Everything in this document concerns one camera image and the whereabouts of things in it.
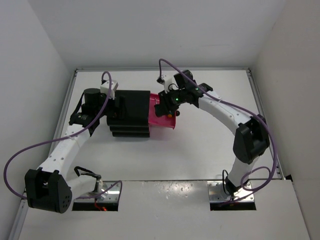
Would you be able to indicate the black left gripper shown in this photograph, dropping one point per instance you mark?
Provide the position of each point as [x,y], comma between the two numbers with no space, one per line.
[120,113]

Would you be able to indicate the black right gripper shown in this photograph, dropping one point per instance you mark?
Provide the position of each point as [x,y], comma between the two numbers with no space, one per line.
[165,104]

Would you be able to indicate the black drawer cabinet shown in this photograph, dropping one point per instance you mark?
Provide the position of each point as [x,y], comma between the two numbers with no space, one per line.
[136,121]

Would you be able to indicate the pink top drawer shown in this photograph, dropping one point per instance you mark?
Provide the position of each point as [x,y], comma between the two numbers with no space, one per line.
[155,121]

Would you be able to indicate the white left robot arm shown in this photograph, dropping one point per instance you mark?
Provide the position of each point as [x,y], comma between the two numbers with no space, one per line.
[46,187]

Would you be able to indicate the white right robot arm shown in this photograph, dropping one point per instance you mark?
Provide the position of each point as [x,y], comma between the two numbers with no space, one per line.
[250,137]

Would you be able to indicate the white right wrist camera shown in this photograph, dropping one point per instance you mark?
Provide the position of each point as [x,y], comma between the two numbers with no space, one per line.
[167,81]

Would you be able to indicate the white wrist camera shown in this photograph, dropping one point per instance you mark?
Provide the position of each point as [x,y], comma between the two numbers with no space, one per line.
[109,86]
[167,81]

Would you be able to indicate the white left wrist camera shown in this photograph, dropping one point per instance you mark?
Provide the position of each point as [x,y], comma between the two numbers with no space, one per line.
[109,86]

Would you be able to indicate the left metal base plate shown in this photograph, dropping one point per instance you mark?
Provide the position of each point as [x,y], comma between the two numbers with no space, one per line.
[108,192]

